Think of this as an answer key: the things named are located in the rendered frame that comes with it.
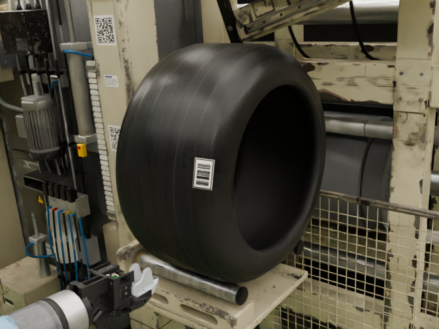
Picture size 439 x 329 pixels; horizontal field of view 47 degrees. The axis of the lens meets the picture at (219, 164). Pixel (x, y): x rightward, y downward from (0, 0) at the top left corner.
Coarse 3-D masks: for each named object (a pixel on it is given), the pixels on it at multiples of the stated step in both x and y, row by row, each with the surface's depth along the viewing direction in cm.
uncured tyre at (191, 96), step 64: (192, 64) 111; (256, 64) 109; (128, 128) 110; (192, 128) 101; (256, 128) 154; (320, 128) 133; (128, 192) 111; (192, 192) 101; (256, 192) 154; (192, 256) 109; (256, 256) 117
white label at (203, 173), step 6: (198, 162) 100; (204, 162) 99; (210, 162) 99; (198, 168) 100; (204, 168) 99; (210, 168) 99; (198, 174) 100; (204, 174) 99; (210, 174) 99; (198, 180) 100; (204, 180) 100; (210, 180) 99; (192, 186) 100; (198, 186) 100; (204, 186) 100; (210, 186) 99
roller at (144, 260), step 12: (144, 252) 140; (144, 264) 137; (156, 264) 134; (168, 264) 133; (168, 276) 132; (180, 276) 129; (192, 276) 127; (204, 276) 126; (204, 288) 125; (216, 288) 123; (228, 288) 121; (240, 288) 120; (228, 300) 121; (240, 300) 120
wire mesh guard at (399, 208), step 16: (320, 192) 154; (320, 208) 156; (384, 208) 143; (400, 208) 140; (416, 208) 138; (320, 224) 158; (432, 224) 136; (304, 240) 164; (416, 240) 141; (400, 256) 145; (336, 288) 161; (384, 288) 151; (416, 288) 144; (304, 304) 171; (336, 304) 163; (352, 304) 160; (288, 320) 178; (336, 320) 165; (352, 320) 161; (400, 320) 151
